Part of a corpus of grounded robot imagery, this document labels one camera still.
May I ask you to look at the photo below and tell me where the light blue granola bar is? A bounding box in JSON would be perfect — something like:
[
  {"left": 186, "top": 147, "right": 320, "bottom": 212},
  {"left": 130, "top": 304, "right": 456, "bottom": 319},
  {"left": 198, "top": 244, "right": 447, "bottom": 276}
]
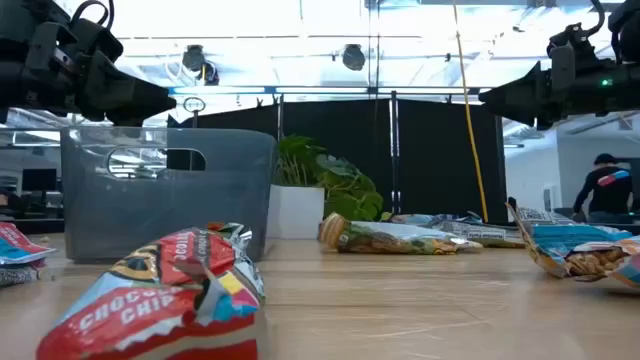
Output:
[{"left": 529, "top": 223, "right": 635, "bottom": 261}]

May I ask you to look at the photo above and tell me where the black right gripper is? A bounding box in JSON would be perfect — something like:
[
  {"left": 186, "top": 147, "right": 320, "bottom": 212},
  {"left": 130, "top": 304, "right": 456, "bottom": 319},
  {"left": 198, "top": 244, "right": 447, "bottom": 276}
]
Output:
[{"left": 478, "top": 42, "right": 609, "bottom": 131}]

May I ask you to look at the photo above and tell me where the blue and red granola bar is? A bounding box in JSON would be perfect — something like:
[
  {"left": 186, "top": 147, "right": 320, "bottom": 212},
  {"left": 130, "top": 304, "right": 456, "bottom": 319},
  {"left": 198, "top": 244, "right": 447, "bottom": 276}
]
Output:
[{"left": 0, "top": 222, "right": 58, "bottom": 288}]

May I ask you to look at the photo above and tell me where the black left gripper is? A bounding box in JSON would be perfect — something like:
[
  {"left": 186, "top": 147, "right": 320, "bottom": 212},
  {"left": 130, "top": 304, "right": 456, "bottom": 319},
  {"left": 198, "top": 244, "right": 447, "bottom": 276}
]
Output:
[{"left": 22, "top": 22, "right": 177, "bottom": 127}]

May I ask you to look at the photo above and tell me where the green and orange granola bar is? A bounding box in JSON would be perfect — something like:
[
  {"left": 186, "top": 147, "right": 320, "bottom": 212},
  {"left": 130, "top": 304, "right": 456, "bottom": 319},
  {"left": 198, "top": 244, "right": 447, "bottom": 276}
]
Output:
[{"left": 504, "top": 201, "right": 640, "bottom": 291}]

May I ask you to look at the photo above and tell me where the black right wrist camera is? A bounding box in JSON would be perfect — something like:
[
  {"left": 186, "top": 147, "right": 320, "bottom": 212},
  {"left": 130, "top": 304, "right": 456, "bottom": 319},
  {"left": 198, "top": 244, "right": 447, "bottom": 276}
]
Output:
[{"left": 546, "top": 22, "right": 601, "bottom": 61}]

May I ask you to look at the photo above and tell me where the translucent grey plastic bin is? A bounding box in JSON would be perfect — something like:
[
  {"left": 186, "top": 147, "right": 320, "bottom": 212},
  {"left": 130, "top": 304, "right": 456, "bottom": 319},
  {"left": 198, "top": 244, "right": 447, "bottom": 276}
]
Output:
[
  {"left": 166, "top": 115, "right": 251, "bottom": 236},
  {"left": 59, "top": 125, "right": 278, "bottom": 265}
]

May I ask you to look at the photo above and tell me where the green plant in white pot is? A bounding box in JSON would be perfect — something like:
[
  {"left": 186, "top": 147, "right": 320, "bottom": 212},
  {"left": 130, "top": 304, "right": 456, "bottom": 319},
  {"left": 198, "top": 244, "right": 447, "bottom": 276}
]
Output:
[{"left": 269, "top": 133, "right": 392, "bottom": 240}]

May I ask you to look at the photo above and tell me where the green and white granola bar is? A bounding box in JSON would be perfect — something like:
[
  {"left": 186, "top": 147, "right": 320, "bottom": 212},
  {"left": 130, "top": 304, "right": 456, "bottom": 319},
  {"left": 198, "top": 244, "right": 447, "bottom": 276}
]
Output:
[{"left": 318, "top": 212, "right": 485, "bottom": 257}]

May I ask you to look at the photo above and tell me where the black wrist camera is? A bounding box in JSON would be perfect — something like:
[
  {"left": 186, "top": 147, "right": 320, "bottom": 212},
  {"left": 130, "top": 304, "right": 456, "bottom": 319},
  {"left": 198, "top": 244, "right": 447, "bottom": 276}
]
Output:
[
  {"left": 546, "top": 22, "right": 601, "bottom": 61},
  {"left": 69, "top": 17, "right": 125, "bottom": 64}
]

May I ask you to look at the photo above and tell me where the black computer monitor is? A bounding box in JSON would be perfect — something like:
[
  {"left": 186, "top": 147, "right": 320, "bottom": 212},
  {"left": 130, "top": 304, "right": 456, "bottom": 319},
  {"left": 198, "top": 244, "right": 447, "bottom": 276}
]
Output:
[{"left": 20, "top": 168, "right": 59, "bottom": 194}]

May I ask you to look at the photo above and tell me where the dark glass door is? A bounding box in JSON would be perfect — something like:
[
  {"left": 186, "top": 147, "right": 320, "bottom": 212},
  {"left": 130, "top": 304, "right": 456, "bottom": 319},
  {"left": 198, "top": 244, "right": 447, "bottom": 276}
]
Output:
[{"left": 628, "top": 157, "right": 640, "bottom": 214}]

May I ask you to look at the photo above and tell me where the metal ring on post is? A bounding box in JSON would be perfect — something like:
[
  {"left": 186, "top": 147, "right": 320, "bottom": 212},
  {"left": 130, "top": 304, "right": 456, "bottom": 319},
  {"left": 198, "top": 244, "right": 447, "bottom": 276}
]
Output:
[{"left": 182, "top": 96, "right": 207, "bottom": 129}]

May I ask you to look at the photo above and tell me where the small black ceiling fixture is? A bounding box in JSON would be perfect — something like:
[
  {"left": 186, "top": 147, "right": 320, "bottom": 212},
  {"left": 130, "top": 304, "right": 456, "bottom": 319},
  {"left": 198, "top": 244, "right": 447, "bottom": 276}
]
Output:
[{"left": 201, "top": 60, "right": 221, "bottom": 86}]

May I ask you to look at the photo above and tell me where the white wall dispenser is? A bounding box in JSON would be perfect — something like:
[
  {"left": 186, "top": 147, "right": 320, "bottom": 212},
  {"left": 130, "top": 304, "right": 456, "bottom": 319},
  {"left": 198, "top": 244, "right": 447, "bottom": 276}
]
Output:
[{"left": 542, "top": 183, "right": 562, "bottom": 214}]

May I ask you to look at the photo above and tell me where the black metal table frame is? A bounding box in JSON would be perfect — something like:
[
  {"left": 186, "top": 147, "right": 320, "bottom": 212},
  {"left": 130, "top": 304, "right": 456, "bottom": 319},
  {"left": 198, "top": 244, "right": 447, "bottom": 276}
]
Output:
[{"left": 14, "top": 218, "right": 640, "bottom": 236}]

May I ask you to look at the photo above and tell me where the person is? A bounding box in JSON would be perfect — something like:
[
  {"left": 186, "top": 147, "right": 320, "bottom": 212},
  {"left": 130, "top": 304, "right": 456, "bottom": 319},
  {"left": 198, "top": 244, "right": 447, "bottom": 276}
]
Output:
[{"left": 571, "top": 152, "right": 637, "bottom": 225}]

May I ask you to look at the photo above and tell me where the blue and white granola bar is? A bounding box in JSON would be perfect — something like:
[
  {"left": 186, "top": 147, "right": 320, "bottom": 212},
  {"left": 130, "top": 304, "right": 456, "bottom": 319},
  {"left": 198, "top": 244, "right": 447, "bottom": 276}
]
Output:
[{"left": 388, "top": 211, "right": 485, "bottom": 227}]

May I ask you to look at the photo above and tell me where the yellow hanging cable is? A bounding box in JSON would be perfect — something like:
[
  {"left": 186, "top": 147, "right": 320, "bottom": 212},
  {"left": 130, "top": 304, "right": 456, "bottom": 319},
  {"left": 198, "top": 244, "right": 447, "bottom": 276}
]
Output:
[{"left": 452, "top": 0, "right": 490, "bottom": 224}]

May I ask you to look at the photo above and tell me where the red chewy granola bar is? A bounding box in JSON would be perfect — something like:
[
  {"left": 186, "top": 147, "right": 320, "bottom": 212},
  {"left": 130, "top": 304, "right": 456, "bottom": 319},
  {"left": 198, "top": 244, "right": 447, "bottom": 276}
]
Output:
[{"left": 35, "top": 222, "right": 267, "bottom": 360}]

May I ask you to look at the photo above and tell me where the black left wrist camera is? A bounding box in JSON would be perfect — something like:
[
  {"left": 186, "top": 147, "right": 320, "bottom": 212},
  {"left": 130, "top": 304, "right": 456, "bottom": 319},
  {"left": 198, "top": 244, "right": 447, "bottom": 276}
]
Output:
[{"left": 69, "top": 17, "right": 125, "bottom": 64}]

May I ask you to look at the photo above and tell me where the black partition screen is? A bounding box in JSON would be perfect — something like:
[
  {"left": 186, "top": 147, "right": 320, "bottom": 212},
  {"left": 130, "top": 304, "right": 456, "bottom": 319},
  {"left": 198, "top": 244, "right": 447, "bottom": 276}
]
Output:
[{"left": 167, "top": 98, "right": 507, "bottom": 225}]

